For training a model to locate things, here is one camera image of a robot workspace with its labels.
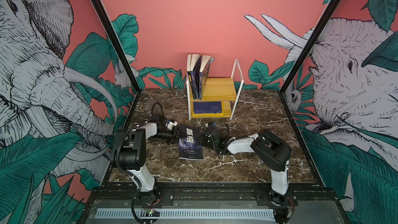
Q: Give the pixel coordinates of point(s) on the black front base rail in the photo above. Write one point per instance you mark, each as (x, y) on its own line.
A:
(314, 204)

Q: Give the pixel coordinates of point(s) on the black frame post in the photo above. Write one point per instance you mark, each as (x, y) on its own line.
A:
(326, 15)
(111, 33)

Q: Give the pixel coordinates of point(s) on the dark purple book white strip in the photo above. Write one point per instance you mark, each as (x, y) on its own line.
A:
(189, 143)

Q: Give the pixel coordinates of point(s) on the white slotted cable duct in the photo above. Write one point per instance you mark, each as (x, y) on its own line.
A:
(185, 213)

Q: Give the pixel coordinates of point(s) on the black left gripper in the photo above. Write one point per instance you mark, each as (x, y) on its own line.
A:
(174, 135)

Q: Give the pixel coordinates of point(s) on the white frame wooden bookshelf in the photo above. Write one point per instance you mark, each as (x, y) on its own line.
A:
(224, 89)

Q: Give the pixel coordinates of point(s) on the yellow cartoon cover book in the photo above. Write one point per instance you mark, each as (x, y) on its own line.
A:
(208, 115)

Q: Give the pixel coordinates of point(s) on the black right frame post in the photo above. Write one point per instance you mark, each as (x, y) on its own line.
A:
(326, 15)

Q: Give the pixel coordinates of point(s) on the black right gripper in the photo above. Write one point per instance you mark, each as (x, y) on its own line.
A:
(202, 139)

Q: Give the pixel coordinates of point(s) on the purple book with old man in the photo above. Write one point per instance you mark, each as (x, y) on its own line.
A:
(195, 67)

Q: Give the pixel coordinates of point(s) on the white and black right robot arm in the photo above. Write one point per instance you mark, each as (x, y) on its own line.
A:
(272, 150)

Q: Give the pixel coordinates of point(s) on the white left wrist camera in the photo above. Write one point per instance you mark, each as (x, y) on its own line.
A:
(171, 124)

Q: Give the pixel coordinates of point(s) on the black left frame post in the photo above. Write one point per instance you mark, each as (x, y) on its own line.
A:
(111, 33)

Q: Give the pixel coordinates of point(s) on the navy book with yellow label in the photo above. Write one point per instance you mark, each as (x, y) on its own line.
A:
(207, 108)

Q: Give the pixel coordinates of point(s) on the dark brown standing book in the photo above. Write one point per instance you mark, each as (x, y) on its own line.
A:
(189, 76)

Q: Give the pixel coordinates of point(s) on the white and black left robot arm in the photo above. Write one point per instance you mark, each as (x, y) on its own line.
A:
(128, 154)

